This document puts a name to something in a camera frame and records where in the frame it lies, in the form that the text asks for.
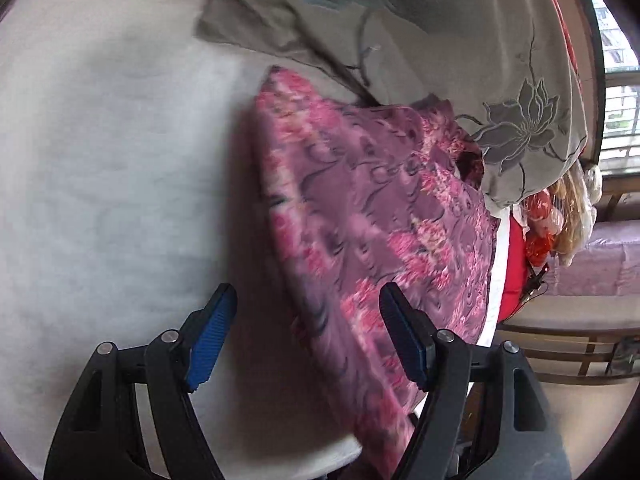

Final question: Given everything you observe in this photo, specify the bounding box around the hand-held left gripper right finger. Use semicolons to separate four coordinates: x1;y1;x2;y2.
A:
378;281;573;480

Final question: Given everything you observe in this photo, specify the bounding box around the barred window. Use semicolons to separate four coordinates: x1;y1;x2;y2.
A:
590;0;640;177

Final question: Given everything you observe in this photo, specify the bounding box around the black charger with cables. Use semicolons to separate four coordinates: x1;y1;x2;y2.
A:
520;259;552;307

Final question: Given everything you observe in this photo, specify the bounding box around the wooden bench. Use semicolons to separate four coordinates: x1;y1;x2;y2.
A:
495;191;640;387

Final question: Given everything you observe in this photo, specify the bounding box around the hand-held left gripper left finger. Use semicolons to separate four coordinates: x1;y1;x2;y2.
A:
44;282;238;480

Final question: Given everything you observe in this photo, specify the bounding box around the red cloth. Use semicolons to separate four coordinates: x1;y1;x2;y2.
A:
497;215;532;324

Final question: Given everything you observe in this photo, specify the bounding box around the clear plastic bag of items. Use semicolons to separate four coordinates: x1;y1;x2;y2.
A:
520;162;604;267

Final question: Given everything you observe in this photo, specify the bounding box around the purple bench cushion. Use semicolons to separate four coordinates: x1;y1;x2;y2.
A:
542;220;640;299

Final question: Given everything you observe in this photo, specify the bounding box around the white quilted bed cover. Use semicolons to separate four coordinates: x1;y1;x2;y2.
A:
0;0;503;480

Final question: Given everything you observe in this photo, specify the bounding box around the grey floral blanket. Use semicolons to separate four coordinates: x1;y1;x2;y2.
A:
195;0;589;218

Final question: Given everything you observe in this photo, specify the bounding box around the purple pink floral pillow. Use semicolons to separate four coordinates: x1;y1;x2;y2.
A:
250;65;502;479

